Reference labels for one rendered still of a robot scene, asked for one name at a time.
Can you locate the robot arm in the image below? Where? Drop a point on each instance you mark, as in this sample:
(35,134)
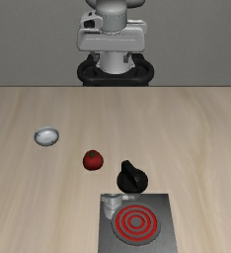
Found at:
(113,13)

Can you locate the black stove plate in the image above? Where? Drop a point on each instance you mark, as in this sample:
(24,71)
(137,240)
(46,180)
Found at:
(137,227)

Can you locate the red tomato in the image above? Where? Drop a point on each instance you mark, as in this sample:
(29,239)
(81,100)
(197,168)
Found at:
(92,160)

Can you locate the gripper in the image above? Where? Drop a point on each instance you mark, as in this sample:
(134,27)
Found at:
(111,40)

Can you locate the white bowl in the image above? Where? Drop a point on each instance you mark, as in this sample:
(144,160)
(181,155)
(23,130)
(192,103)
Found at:
(46,136)

